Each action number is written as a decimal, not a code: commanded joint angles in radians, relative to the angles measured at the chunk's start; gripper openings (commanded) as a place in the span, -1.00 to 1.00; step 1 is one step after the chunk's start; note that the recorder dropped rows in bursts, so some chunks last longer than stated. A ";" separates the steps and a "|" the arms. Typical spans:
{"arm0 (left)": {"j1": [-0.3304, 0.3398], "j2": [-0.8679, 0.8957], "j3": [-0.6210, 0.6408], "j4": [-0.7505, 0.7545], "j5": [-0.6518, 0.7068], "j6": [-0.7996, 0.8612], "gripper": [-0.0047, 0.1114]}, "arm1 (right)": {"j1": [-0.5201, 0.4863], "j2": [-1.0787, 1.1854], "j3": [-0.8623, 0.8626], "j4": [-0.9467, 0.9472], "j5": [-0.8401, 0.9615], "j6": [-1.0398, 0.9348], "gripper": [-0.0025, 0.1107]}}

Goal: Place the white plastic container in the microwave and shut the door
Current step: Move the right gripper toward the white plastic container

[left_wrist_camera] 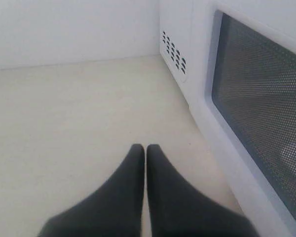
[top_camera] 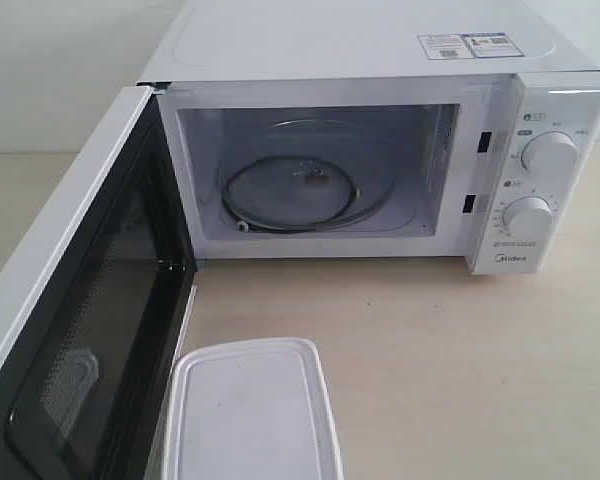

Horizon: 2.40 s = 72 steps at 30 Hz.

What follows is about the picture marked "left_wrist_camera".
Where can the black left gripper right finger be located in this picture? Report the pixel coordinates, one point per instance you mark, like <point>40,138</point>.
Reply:
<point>177,209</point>

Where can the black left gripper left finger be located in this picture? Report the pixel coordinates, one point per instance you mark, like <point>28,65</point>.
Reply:
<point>113,210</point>

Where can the white microwave door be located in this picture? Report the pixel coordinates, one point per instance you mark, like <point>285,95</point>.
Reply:
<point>243,86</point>

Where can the white microwave oven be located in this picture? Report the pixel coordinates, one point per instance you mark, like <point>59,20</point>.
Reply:
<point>177,37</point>

